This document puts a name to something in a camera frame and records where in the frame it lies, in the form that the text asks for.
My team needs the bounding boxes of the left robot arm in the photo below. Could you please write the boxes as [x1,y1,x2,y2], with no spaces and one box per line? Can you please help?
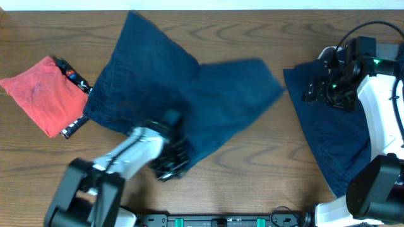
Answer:
[44,110,189,226]

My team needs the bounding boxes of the navy blue shorts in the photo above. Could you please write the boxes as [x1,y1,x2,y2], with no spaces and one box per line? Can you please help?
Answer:
[84,12,283,168]

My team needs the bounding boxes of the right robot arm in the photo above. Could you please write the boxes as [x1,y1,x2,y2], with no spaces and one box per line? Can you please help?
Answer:
[303,36,403,226]

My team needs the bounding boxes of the folded red cloth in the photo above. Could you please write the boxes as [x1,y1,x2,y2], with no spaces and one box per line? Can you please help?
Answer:
[1,56,88,137]

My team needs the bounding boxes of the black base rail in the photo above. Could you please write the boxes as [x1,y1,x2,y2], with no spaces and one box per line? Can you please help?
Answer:
[134,206,314,227]

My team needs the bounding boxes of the black white patterned garment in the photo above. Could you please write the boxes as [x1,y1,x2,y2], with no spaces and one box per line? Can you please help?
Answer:
[54,57,93,139]

